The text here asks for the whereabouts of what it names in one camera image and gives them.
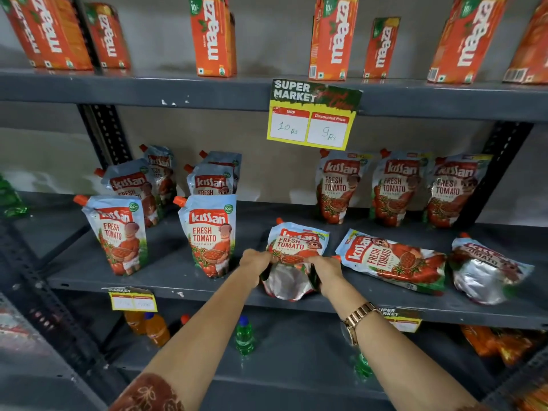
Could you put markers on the row of orange juice cartons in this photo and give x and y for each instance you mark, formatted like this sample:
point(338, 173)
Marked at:
point(334, 38)

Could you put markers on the small orange drink bottle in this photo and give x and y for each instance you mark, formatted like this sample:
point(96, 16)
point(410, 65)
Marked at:
point(157, 329)
point(135, 321)

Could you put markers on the person's left hand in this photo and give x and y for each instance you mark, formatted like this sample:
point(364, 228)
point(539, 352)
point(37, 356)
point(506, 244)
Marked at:
point(254, 263)

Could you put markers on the row of ketchup pouches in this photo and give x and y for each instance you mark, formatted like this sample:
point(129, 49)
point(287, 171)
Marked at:
point(210, 235)

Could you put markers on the small yellow price tag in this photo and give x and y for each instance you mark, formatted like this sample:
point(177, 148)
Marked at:
point(400, 319)
point(132, 299)

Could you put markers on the grey metal shelf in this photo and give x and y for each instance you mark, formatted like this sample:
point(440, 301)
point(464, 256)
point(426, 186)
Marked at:
point(171, 273)

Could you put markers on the small green bottle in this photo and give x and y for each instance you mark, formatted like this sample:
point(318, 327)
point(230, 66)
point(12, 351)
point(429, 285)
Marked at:
point(10, 201)
point(244, 335)
point(363, 365)

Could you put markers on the person's left forearm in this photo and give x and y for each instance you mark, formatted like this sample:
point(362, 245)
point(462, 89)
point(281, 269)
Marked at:
point(205, 338)

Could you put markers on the shrink-wrapped red pack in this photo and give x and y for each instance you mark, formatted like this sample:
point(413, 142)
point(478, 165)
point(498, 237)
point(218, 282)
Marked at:
point(17, 331)

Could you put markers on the small cola bottle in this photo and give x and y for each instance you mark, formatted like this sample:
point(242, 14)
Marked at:
point(185, 319)

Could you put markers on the row of orange snack bags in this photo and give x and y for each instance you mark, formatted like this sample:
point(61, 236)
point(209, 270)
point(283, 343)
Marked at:
point(498, 340)

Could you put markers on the grey metal shelf board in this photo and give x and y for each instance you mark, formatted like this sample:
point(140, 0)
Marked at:
point(43, 380)
point(51, 222)
point(299, 359)
point(128, 87)

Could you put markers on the person's right forearm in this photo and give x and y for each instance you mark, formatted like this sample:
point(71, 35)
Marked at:
point(406, 368)

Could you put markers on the gold wristwatch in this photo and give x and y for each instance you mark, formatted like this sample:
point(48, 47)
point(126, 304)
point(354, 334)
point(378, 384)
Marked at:
point(357, 318)

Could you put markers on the brown patterned right sleeve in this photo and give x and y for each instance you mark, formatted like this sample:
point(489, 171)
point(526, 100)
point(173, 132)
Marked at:
point(471, 408)

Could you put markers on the brown patterned left sleeve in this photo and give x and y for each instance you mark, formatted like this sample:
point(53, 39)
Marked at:
point(145, 395)

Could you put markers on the large yellow price tag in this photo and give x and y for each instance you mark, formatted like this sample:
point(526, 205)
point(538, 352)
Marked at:
point(314, 113)

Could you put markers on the brown patterned sleeve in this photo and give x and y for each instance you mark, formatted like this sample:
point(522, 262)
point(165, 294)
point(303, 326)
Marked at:
point(471, 408)
point(145, 395)

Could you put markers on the black perforated upright post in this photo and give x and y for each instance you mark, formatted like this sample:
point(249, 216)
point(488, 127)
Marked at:
point(501, 166)
point(107, 132)

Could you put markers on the person's right hand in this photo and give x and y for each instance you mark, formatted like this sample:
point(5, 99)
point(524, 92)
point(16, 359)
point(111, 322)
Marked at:
point(329, 273)

